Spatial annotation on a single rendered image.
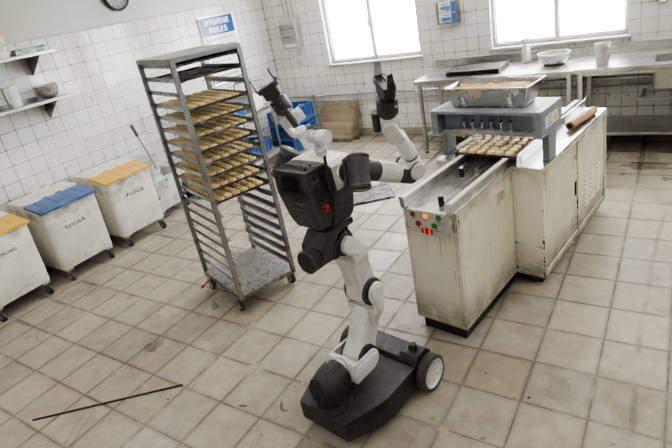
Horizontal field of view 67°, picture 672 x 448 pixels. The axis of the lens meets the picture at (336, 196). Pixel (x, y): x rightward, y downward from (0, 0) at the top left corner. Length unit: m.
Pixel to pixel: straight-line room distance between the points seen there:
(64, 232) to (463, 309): 3.59
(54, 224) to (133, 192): 0.82
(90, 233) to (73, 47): 1.95
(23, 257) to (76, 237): 0.47
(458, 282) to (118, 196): 3.58
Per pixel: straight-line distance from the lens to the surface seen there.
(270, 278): 3.84
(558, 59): 5.83
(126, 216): 5.48
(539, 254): 3.48
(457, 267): 2.88
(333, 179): 2.11
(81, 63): 6.02
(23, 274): 5.07
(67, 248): 5.21
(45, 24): 5.91
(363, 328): 2.64
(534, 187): 3.27
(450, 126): 3.47
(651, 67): 5.51
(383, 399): 2.65
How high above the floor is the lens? 2.02
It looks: 22 degrees down
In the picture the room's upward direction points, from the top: 11 degrees counter-clockwise
